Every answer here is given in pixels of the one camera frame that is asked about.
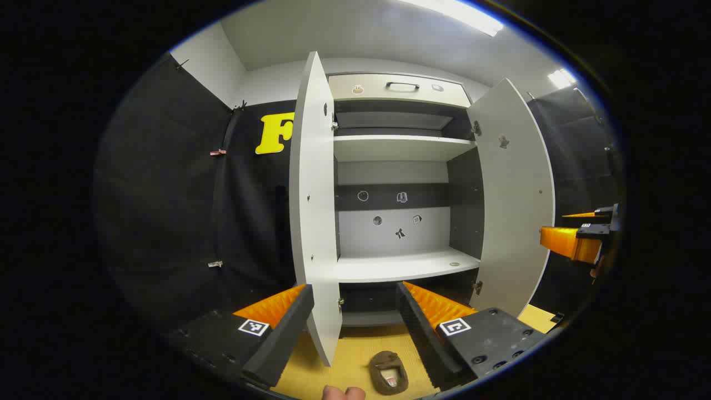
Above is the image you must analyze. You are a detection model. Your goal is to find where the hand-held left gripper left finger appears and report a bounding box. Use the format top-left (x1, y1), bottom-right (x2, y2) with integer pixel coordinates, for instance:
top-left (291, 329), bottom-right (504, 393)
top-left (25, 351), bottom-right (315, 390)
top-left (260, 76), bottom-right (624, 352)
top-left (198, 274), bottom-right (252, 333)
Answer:
top-left (167, 283), bottom-right (315, 389)

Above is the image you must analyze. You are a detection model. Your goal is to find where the brown fuzzy shoe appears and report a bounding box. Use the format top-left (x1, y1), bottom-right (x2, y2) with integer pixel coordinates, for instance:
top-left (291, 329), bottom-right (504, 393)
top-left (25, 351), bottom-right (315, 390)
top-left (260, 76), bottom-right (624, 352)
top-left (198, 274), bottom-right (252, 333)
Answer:
top-left (368, 350), bottom-right (410, 396)

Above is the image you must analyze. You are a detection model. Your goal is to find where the white shoe cabinet door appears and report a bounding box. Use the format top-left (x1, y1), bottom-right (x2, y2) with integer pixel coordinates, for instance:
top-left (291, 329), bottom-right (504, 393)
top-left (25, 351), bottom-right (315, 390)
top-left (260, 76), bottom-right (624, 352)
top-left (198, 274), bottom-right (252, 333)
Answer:
top-left (467, 78), bottom-right (556, 318)
top-left (289, 51), bottom-right (343, 367)

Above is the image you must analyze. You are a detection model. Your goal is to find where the small ceiling light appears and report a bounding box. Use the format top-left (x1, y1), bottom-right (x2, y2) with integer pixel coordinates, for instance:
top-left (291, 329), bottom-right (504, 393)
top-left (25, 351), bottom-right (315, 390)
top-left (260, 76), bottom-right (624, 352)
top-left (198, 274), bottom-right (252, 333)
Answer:
top-left (547, 68), bottom-right (578, 89)

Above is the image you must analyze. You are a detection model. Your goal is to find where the grey white shoe cabinet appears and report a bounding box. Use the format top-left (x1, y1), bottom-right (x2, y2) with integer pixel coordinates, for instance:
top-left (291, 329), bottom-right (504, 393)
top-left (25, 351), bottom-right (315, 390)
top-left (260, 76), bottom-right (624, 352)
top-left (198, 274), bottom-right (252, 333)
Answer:
top-left (325, 71), bottom-right (484, 328)

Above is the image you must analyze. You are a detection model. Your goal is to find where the cream cabinet drawer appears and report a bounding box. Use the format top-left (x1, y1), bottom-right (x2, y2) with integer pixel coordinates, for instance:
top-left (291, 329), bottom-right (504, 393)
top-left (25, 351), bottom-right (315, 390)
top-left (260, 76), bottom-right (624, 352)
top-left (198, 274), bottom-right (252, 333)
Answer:
top-left (328, 73), bottom-right (472, 109)

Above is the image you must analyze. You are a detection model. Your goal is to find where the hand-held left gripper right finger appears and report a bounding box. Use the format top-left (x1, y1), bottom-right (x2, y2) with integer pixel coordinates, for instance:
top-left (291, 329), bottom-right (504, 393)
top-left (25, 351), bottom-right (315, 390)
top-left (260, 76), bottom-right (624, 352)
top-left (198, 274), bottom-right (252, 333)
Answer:
top-left (396, 281), bottom-right (549, 392)

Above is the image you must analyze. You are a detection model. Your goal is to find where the black backdrop cloth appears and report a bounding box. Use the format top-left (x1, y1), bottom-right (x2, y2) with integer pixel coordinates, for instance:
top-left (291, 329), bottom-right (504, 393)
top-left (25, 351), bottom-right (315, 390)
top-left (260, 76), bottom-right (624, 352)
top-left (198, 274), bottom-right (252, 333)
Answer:
top-left (527, 86), bottom-right (624, 318)
top-left (94, 53), bottom-right (298, 337)

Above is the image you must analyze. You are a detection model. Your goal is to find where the long ceiling light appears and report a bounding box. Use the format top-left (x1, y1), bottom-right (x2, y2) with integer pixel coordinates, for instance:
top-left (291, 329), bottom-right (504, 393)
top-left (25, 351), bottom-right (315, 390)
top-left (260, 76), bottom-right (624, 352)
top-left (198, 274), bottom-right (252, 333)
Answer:
top-left (400, 0), bottom-right (504, 37)

